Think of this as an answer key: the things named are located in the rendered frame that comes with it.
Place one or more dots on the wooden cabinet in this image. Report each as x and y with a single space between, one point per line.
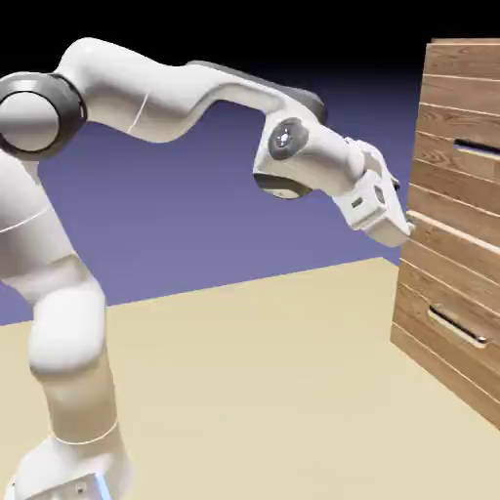
449 254

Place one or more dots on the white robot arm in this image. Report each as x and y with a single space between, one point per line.
117 93

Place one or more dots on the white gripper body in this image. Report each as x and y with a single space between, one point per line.
392 226

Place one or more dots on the wooden drawer front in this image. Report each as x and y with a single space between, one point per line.
437 269
441 101

